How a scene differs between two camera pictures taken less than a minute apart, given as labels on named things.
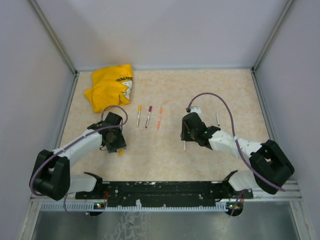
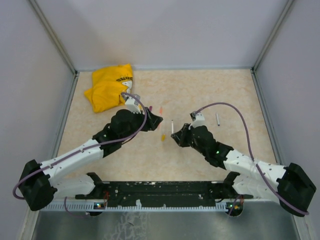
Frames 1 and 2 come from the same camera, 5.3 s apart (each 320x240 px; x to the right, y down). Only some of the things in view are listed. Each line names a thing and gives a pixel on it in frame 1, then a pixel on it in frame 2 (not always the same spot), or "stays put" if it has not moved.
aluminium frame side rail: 267,118 stays put
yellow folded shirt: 111,86 stays put
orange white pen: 159,118 stays put
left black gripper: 120,143 to 152,120
